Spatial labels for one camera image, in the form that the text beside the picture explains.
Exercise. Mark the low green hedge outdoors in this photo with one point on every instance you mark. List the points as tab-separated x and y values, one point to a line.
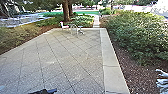
66	20

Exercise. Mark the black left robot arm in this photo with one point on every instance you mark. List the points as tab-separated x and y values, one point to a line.
41	91

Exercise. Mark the white outdoor chair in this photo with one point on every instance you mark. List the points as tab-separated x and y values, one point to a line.
63	26

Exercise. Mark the large tree outdoors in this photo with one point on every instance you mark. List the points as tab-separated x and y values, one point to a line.
66	10

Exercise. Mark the green shrub outdoors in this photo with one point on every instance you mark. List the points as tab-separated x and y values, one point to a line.
140	33

